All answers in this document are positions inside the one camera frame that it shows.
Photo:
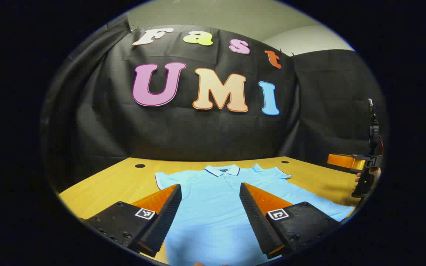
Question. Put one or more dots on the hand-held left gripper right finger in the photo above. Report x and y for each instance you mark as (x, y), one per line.
(257, 218)

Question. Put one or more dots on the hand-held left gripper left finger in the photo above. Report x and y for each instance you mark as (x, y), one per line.
(165, 218)

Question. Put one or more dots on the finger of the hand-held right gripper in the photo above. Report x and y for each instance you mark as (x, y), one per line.
(342, 162)

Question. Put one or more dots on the light blue T-shirt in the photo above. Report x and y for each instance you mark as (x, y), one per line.
(213, 207)

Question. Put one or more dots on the black backdrop cloth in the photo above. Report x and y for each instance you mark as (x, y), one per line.
(198, 133)

